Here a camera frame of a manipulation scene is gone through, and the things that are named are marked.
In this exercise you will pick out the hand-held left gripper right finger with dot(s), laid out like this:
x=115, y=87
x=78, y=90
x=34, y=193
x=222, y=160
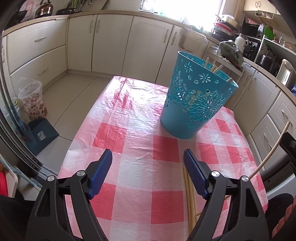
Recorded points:
x=195, y=173

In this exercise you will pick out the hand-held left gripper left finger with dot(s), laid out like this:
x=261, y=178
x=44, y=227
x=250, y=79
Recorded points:
x=101, y=171

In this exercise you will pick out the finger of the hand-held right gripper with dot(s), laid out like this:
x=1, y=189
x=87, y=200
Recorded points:
x=290, y=146

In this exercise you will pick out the wooden chopstick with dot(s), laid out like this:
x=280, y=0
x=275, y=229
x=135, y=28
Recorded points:
x=268, y=157
x=192, y=201
x=186, y=185

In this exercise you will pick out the blue perforated plastic basket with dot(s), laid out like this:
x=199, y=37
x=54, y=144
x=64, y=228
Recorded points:
x=185, y=120

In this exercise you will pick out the bunch of wooden chopsticks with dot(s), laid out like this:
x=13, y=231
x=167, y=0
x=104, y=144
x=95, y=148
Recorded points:
x=207, y=62

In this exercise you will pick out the blue packet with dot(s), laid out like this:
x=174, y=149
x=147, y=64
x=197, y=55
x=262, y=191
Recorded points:
x=293, y=90

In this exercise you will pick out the red checked plastic tablecloth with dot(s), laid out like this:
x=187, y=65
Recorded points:
x=138, y=129

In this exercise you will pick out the person's right leg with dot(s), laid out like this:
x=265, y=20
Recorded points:
x=277, y=204

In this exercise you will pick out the person's leg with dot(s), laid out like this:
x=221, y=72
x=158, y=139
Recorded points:
x=277, y=204
x=9, y=217

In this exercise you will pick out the cream cabinet run with drawers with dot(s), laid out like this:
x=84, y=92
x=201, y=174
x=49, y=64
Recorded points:
x=261, y=92

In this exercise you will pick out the blue dustpan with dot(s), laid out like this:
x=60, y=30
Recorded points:
x=42, y=136

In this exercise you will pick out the white electric water pot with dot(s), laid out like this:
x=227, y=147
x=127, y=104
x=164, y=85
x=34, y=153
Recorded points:
x=285, y=71

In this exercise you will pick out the steel cooking pot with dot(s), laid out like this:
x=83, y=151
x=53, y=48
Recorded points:
x=268, y=62

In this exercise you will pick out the white storage trolley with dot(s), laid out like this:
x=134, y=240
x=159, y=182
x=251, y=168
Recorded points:
x=238, y=69

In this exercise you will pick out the white counter shelf rack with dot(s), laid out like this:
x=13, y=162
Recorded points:
x=284, y=49

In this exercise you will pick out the floral waste bin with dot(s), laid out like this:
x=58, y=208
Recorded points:
x=32, y=99

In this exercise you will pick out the person's left leg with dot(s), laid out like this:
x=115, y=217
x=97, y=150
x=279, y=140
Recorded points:
x=9, y=217

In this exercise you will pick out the bag of green vegetables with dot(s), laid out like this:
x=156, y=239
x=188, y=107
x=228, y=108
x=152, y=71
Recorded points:
x=231, y=52

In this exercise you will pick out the green plastic board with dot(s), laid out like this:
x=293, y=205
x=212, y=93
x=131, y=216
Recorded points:
x=270, y=33

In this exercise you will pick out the white thermos jug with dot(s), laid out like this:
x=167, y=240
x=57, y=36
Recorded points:
x=240, y=42

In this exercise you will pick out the black microwave oven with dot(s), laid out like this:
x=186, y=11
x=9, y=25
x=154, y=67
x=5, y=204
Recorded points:
x=252, y=30

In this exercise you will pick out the cream door cabinet run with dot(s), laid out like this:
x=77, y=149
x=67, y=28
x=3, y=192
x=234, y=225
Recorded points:
x=111, y=41

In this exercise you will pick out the white hanging waste bin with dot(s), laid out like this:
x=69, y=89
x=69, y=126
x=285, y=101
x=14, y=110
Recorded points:
x=194, y=40

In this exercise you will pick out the cream drawer cabinet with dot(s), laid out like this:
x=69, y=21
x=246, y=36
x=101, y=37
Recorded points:
x=34, y=53

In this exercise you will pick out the stack of dishes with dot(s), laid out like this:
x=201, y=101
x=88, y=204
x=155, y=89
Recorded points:
x=225, y=25

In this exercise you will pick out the cream upper cabinets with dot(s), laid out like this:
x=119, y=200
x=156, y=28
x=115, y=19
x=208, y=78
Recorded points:
x=256, y=4

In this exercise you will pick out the black frying pan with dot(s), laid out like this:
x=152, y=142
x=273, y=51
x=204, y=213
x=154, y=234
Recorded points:
x=66, y=11

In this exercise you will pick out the kitchen window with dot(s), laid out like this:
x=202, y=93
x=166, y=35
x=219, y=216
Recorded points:
x=185, y=9

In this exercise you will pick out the steel whistling kettle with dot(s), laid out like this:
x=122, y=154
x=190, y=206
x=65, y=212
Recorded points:
x=45, y=8

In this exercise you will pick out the black wok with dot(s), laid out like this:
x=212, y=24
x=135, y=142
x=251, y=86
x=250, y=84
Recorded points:
x=18, y=17

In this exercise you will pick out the wall utensil rack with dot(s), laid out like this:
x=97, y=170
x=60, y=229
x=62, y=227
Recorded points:
x=76, y=4

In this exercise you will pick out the pink wall stickers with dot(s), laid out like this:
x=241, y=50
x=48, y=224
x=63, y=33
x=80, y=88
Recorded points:
x=27, y=4

